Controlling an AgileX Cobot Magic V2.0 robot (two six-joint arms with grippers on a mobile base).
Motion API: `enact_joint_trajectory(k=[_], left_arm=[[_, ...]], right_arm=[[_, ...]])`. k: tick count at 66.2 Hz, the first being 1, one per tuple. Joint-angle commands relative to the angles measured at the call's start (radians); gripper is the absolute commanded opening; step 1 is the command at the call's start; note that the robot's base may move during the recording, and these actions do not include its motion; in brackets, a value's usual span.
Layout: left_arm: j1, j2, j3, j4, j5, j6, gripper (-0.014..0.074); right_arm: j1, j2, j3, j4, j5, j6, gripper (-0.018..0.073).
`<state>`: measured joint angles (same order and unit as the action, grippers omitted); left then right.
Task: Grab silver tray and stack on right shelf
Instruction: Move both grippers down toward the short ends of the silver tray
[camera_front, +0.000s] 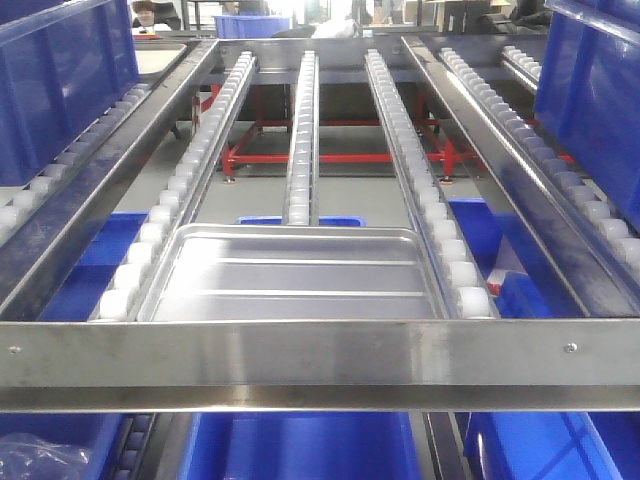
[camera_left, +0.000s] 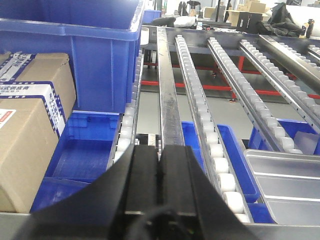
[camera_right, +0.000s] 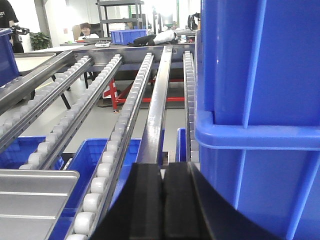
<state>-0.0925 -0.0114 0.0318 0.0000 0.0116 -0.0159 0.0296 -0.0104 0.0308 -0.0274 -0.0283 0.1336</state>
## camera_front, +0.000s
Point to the right white roller track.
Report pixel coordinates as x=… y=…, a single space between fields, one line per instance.
x=451 y=265

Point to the blue bin lower right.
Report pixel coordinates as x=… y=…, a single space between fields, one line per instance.
x=553 y=445

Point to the red metal floor frame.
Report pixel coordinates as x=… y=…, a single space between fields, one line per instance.
x=350 y=131

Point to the steel front shelf bar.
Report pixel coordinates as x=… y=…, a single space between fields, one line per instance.
x=432 y=365

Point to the person in background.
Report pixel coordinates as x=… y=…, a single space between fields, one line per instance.
x=145 y=21

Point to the blue bin upper right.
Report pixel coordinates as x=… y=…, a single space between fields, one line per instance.
x=588 y=93

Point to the blue bin under tray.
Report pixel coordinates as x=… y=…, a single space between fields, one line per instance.
x=327 y=220

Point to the blue bin lower left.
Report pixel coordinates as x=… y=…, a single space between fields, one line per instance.
x=103 y=433

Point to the blue bin upper left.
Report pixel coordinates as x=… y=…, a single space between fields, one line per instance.
x=63 y=64

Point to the blue bin far background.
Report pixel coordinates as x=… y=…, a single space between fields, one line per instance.
x=250 y=26

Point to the far right roller track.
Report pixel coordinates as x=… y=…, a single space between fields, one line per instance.
x=598 y=210

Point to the blue bin lower centre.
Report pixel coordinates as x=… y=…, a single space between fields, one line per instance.
x=300 y=445

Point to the far left roller track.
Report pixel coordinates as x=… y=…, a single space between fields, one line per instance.
x=24 y=202

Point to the silver ribbed metal tray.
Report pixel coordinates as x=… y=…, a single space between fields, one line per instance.
x=271 y=272

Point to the right steel divider rail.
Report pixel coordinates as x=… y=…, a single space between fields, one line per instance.
x=575 y=269

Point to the middle white roller track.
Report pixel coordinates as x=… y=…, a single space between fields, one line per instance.
x=301 y=196

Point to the clear plastic bag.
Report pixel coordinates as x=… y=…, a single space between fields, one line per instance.
x=27 y=456

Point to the left white roller track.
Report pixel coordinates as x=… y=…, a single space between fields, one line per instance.
x=180 y=200

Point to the white roller track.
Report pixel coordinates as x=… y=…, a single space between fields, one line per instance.
x=180 y=200
x=301 y=196
x=451 y=265

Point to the beige tray far left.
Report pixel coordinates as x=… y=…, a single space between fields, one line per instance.
x=156 y=58

